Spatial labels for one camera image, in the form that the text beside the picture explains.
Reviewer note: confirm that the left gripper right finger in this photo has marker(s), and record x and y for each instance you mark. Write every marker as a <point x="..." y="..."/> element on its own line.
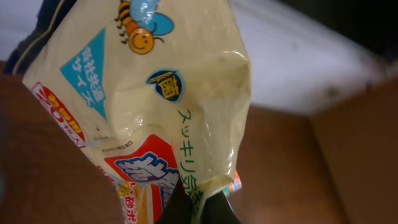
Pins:
<point x="217" y="210"/>

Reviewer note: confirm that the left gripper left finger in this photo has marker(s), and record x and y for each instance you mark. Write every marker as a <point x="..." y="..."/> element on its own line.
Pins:
<point x="178" y="209"/>

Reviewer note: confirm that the yellow wet wipes pack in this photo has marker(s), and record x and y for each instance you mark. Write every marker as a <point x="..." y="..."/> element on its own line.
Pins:
<point x="150" y="91"/>

